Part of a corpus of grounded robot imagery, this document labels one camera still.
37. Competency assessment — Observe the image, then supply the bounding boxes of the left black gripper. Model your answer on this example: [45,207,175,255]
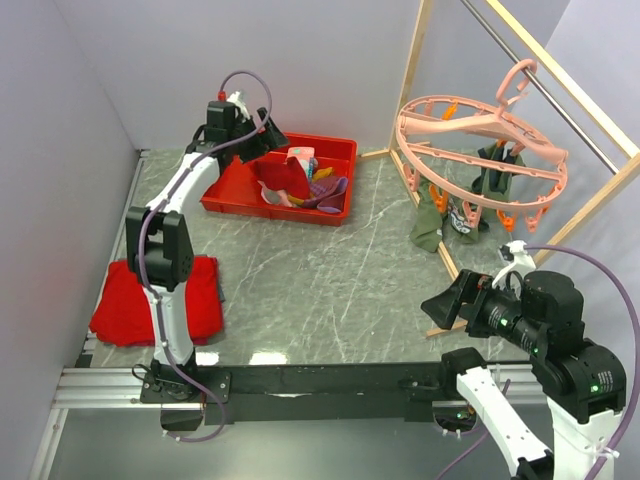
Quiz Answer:
[229,108,290,165]

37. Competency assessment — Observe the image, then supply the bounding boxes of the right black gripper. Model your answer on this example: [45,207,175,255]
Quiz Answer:
[419,263,544,348]

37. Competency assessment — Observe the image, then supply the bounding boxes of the pink patterned sock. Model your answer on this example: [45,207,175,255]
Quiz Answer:
[256,147,317,207]

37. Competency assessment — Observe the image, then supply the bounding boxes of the red sock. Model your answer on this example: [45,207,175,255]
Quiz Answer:
[285,157,310,200]
[252,160,295,191]

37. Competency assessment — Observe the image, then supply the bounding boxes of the mustard yellow sock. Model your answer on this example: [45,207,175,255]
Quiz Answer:
[287,167,334,206]

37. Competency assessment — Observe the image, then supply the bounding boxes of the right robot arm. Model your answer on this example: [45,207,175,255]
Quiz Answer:
[421,267,627,479]

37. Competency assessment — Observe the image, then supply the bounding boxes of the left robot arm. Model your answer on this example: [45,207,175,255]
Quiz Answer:
[125,98,288,402]

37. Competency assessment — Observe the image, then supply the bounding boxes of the pink round sock hanger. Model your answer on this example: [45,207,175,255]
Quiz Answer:
[395,59,568,233]

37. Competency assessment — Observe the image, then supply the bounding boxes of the red plastic bin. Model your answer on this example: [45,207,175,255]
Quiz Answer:
[201,132,357,227]

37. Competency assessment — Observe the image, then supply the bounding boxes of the olive green sock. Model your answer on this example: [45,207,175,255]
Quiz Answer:
[409,178,490,253]

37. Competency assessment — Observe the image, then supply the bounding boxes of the dark navy green sock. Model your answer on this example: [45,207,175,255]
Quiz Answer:
[471,143,524,202]

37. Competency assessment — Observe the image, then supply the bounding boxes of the metal hanging rod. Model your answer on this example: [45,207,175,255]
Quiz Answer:
[461,0,619,175]

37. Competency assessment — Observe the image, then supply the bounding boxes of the red folded cloth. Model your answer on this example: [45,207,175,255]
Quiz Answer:
[89,256,224,347]

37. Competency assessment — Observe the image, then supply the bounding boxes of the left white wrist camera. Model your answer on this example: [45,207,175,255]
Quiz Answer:
[226,90,251,119]

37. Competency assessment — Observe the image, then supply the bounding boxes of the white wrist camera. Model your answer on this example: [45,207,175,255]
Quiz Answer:
[226,90,251,119]
[492,240,536,288]

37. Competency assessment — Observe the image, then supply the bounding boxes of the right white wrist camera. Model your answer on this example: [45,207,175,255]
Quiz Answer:
[492,240,536,288]

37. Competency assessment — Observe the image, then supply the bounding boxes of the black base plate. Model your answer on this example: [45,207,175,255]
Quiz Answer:
[140,362,463,426]

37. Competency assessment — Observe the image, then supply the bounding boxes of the wooden drying rack frame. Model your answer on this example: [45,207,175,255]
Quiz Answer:
[357,0,640,337]

